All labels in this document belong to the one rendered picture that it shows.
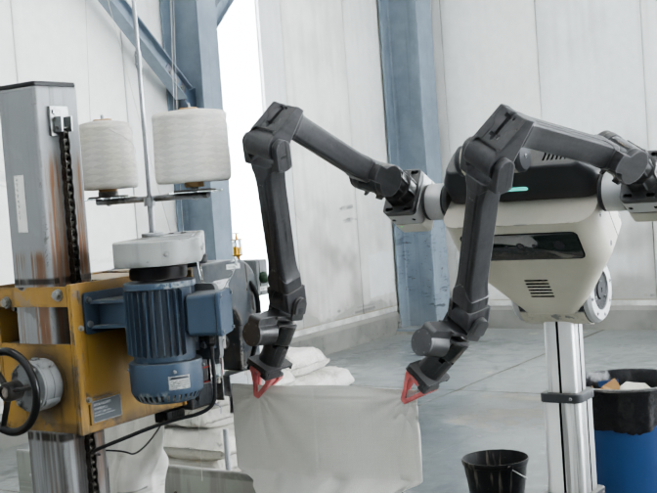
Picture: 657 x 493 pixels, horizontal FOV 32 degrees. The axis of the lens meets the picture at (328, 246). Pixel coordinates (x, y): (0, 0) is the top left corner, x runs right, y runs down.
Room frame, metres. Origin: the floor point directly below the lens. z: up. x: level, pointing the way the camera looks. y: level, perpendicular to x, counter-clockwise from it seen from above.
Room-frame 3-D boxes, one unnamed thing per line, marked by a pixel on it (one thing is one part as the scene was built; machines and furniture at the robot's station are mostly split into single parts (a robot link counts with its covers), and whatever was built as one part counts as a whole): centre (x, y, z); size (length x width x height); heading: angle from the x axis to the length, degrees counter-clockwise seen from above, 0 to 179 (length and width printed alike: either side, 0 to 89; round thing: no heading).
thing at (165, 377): (2.33, 0.36, 1.21); 0.15 x 0.15 x 0.25
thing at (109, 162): (2.61, 0.50, 1.61); 0.15 x 0.14 x 0.17; 56
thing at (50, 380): (2.33, 0.63, 1.14); 0.11 x 0.06 x 0.11; 56
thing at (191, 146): (2.46, 0.28, 1.61); 0.17 x 0.17 x 0.17
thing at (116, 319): (2.35, 0.45, 1.27); 0.12 x 0.09 x 0.09; 146
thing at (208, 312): (2.32, 0.25, 1.25); 0.10 x 0.08 x 0.12; 171
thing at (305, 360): (6.23, 0.41, 0.56); 0.67 x 0.43 x 0.15; 56
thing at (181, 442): (5.58, 0.56, 0.32); 0.66 x 0.43 x 0.15; 148
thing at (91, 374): (2.49, 0.54, 1.18); 0.34 x 0.25 x 0.31; 146
